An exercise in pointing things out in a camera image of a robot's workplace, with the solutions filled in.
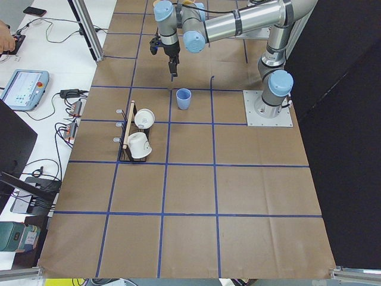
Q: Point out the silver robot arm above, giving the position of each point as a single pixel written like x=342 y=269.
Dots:
x=280 y=16

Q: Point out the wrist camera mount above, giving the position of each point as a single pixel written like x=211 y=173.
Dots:
x=155 y=44

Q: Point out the light blue plastic cup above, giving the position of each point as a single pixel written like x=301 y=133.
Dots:
x=183 y=97

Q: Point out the wooden rack handle rod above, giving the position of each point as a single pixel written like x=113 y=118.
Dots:
x=128 y=124

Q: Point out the aluminium frame post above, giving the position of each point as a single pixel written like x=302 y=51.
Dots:
x=84 y=21

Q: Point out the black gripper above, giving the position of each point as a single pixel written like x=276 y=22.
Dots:
x=171 y=50

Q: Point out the white mug on rack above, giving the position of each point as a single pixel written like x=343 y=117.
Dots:
x=144 y=118
x=139 y=145

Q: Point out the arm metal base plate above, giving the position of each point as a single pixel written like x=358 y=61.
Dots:
x=259 y=114

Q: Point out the teach pendant tablet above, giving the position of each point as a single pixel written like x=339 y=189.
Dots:
x=25 y=89

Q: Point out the black smartphone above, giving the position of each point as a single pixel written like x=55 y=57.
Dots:
x=35 y=11

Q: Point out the person hand at desk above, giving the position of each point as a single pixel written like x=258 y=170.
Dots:
x=7 y=41

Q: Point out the black wire mug rack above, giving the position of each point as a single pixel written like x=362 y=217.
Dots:
x=135 y=128

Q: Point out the black power adapter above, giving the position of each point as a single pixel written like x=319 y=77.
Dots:
x=69 y=93

